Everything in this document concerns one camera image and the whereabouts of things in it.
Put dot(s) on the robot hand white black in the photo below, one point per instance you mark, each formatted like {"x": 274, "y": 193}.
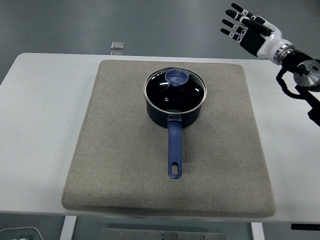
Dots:
{"x": 267, "y": 42}

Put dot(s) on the glass pot lid blue knob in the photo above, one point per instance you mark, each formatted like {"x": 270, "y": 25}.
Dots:
{"x": 160, "y": 92}

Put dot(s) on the beige fabric mat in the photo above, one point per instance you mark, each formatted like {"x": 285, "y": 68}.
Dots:
{"x": 112, "y": 150}

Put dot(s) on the small metal floor plate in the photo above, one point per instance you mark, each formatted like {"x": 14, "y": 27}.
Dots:
{"x": 117, "y": 45}

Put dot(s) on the white table leg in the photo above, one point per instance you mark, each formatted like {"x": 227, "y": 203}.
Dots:
{"x": 68, "y": 228}
{"x": 257, "y": 232}

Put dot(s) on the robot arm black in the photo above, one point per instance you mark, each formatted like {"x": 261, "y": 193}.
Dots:
{"x": 306, "y": 75}

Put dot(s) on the grey metal plate with screws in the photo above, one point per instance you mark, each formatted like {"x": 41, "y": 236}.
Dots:
{"x": 162, "y": 235}

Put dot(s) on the black bar under table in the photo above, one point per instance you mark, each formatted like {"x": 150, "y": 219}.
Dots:
{"x": 306, "y": 226}

